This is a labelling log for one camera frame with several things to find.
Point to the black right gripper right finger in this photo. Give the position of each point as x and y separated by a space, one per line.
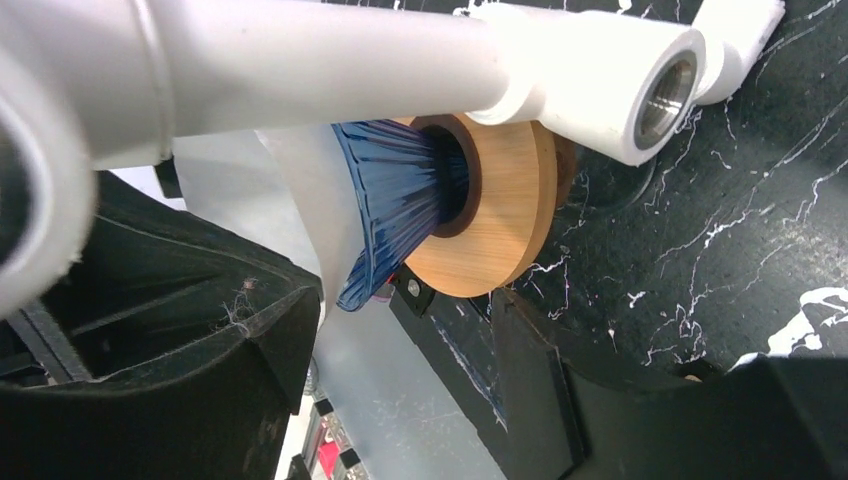
576 410

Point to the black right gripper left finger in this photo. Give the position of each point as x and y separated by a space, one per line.
175 349

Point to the white paper coffee filter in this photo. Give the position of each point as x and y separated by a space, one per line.
316 173

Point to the blue glass dripper cone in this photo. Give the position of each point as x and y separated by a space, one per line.
407 183

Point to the wooden ring dripper holder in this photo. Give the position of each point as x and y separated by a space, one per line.
508 213

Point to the white PVC pipe stand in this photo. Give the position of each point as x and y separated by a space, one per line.
88 85

